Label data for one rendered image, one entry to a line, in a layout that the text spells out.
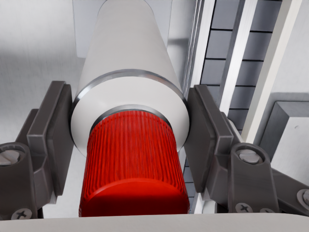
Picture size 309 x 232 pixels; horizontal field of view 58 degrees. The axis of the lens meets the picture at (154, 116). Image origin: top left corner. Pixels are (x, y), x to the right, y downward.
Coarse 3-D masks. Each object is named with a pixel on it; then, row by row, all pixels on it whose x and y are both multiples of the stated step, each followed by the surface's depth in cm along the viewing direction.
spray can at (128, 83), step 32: (128, 0) 21; (96, 32) 17; (128, 32) 15; (96, 64) 12; (128, 64) 11; (160, 64) 12; (96, 96) 10; (128, 96) 10; (160, 96) 11; (96, 128) 10; (128, 128) 9; (160, 128) 10; (96, 160) 8; (128, 160) 8; (160, 160) 8; (96, 192) 7; (128, 192) 7; (160, 192) 8
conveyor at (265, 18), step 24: (216, 0) 33; (264, 0) 33; (216, 24) 34; (264, 24) 35; (216, 48) 36; (264, 48) 36; (216, 72) 38; (240, 72) 38; (216, 96) 40; (240, 96) 40; (240, 120) 43; (192, 192) 51
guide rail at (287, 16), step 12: (288, 0) 31; (300, 0) 30; (288, 12) 31; (276, 24) 33; (288, 24) 31; (276, 36) 33; (288, 36) 32; (276, 48) 33; (264, 60) 36; (276, 60) 34; (264, 72) 35; (276, 72) 35; (264, 84) 36; (264, 96) 36; (252, 108) 39; (264, 108) 38; (252, 120) 39; (252, 132) 40
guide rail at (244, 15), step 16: (240, 0) 26; (256, 0) 25; (240, 16) 26; (240, 32) 26; (240, 48) 27; (240, 64) 28; (224, 80) 30; (224, 96) 30; (224, 112) 31; (192, 208) 42
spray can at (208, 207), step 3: (207, 201) 41; (210, 201) 40; (213, 201) 40; (204, 204) 41; (207, 204) 40; (210, 204) 40; (213, 204) 40; (204, 207) 41; (207, 207) 40; (210, 207) 40; (213, 207) 39; (204, 210) 41; (207, 210) 40; (210, 210) 39; (213, 210) 39; (204, 213) 40; (207, 213) 40; (210, 213) 39; (213, 213) 39
